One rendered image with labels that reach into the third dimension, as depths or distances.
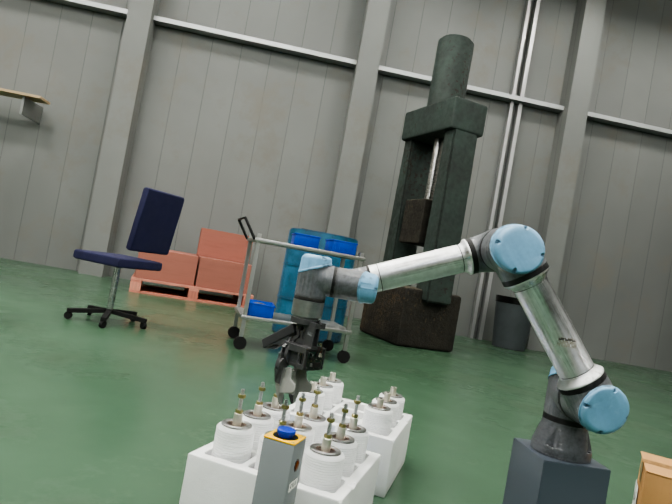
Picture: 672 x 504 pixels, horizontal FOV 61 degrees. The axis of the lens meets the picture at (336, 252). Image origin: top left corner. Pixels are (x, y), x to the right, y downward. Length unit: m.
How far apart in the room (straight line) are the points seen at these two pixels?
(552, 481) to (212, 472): 0.83
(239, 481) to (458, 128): 4.96
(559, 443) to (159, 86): 7.43
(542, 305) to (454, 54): 5.27
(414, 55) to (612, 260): 4.19
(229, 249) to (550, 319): 5.92
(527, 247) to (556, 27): 8.24
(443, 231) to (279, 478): 4.74
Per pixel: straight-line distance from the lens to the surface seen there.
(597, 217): 9.26
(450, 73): 6.44
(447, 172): 5.87
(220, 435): 1.47
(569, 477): 1.63
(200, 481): 1.48
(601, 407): 1.48
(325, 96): 8.24
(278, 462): 1.23
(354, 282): 1.34
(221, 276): 6.64
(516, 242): 1.38
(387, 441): 1.87
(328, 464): 1.38
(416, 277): 1.49
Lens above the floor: 0.68
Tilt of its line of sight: 1 degrees up
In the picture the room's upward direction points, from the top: 10 degrees clockwise
